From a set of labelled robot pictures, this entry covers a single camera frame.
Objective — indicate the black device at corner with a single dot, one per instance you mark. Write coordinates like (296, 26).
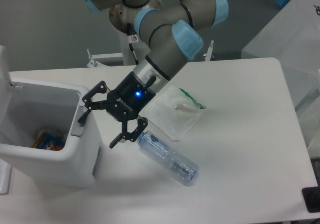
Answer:
(311, 198)

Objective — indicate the clear plastic water bottle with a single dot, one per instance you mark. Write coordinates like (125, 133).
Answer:
(178, 165)

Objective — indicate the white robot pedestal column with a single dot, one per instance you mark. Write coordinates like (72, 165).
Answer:
(132, 48)

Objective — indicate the white green plastic wrapper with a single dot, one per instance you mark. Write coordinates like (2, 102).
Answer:
(174, 112)

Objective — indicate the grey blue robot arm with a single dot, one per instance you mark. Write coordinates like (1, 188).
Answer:
(173, 40)

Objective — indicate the white pedestal base frame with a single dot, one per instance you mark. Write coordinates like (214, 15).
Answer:
(100, 60)

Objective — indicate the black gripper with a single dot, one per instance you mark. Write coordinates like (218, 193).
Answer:
(123, 103)

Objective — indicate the white push-lid trash can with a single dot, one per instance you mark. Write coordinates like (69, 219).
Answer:
(29, 105)

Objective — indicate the white cabinet at right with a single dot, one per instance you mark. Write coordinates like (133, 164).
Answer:
(292, 37)

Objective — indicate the colourful snack packet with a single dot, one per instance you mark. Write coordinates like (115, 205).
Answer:
(50, 139)

